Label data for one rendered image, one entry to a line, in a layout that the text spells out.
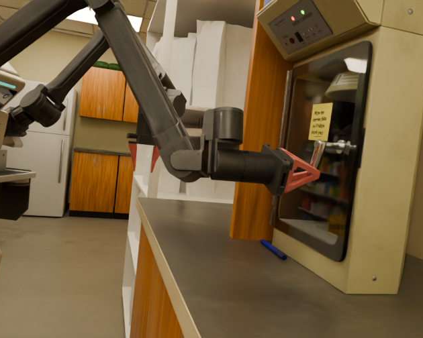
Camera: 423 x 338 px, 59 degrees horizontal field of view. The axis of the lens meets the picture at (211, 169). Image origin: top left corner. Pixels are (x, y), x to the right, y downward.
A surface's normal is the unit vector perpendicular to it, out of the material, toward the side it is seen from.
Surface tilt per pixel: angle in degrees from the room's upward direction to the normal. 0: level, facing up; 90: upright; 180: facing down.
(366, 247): 90
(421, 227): 90
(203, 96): 99
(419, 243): 90
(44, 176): 90
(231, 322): 0
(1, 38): 80
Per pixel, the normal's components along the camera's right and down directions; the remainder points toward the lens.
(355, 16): -0.76, 0.64
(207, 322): 0.11, -0.99
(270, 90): 0.26, 0.08
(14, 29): -0.14, -0.14
